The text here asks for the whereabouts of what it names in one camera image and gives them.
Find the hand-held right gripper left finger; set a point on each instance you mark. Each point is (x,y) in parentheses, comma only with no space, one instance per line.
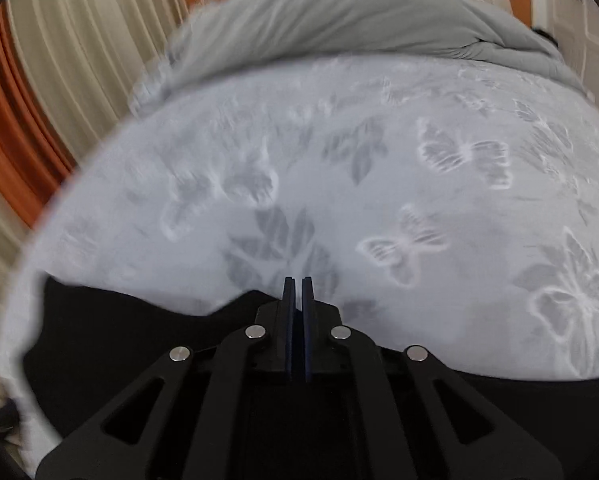
(289,310)

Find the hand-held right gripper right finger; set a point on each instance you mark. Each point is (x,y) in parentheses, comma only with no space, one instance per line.
(308,310)

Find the black pants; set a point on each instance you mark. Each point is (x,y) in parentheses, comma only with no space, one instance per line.
(104,325)

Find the butterfly print bed sheet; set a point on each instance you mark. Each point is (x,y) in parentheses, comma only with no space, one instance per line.
(329,135)

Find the grey duvet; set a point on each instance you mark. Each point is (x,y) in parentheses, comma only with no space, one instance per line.
(329,15)

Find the cream curtain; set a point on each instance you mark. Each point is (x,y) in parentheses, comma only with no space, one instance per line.
(89,50)

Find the orange curtain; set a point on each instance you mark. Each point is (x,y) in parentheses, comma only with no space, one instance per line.
(14,110)

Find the white wardrobe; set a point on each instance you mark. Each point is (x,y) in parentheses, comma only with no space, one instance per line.
(579,35)

